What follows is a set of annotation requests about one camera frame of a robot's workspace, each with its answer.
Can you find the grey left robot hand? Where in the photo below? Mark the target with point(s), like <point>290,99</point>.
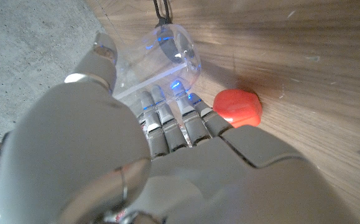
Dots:
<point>229,186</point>

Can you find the clear spray bottle black sprayer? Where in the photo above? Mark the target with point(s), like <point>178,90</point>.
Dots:
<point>167,74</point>

